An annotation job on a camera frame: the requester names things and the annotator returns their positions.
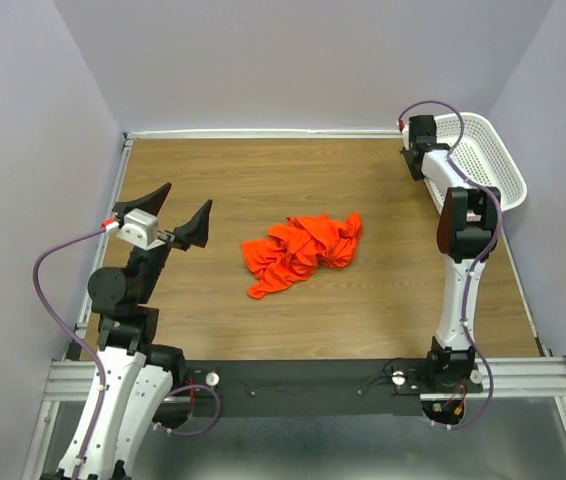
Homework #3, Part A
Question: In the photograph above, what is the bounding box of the orange t shirt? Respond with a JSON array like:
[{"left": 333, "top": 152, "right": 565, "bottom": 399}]
[{"left": 241, "top": 212, "right": 363, "bottom": 300}]

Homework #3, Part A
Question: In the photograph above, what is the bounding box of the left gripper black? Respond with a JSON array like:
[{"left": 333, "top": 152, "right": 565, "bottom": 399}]
[{"left": 115, "top": 182, "right": 213, "bottom": 303}]

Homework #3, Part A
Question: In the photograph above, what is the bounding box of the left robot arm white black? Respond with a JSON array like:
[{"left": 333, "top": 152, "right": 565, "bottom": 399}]
[{"left": 32, "top": 183, "right": 221, "bottom": 479}]

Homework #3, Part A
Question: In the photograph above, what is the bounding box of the aluminium frame rail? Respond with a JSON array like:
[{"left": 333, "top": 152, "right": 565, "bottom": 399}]
[{"left": 43, "top": 356, "right": 566, "bottom": 402}]

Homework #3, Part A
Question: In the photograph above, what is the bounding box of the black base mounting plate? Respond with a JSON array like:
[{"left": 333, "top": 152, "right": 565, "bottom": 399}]
[{"left": 153, "top": 359, "right": 483, "bottom": 428}]

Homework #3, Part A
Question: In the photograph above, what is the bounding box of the white perforated plastic basket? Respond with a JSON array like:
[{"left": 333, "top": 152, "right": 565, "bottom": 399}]
[{"left": 425, "top": 112, "right": 527, "bottom": 213}]

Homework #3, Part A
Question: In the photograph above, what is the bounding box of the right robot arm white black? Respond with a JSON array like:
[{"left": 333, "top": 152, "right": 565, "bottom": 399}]
[{"left": 400, "top": 115, "right": 502, "bottom": 392}]

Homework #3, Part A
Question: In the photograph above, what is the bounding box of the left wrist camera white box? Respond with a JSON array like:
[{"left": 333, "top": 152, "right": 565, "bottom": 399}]
[{"left": 116, "top": 209, "right": 162, "bottom": 251}]

